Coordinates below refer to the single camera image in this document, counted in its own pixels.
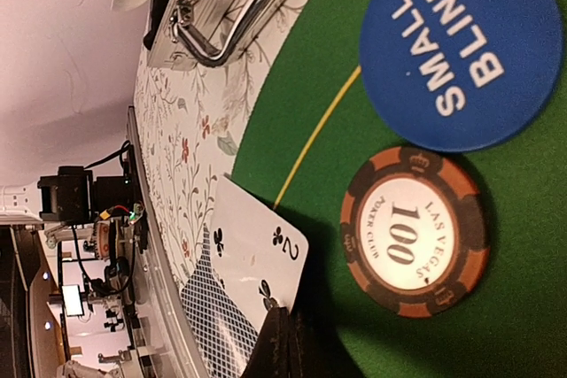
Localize round green poker mat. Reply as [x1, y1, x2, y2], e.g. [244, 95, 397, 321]
[231, 0, 566, 377]

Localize two of clubs card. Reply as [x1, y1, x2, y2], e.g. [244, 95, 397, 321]
[212, 176, 309, 316]

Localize blue small blind button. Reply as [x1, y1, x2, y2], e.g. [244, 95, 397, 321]
[359, 0, 563, 152]

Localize aluminium poker chip case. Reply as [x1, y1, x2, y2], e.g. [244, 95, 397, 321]
[143, 0, 308, 71]

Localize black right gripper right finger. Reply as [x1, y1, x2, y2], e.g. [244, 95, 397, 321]
[290, 311, 364, 378]

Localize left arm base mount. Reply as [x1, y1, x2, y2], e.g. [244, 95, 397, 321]
[37, 140, 149, 307]

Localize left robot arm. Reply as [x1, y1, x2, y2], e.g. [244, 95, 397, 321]
[0, 183, 43, 226]

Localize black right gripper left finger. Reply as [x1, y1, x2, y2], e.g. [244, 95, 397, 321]
[241, 307, 289, 378]

